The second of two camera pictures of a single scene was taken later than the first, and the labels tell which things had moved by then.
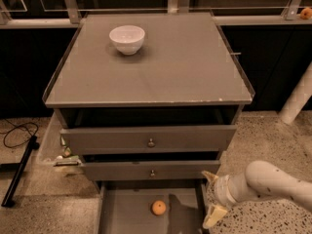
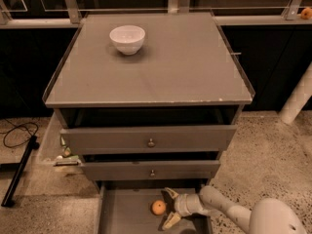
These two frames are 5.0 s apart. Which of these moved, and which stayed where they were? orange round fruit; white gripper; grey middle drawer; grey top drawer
Moved: white gripper
Stayed: orange round fruit; grey top drawer; grey middle drawer
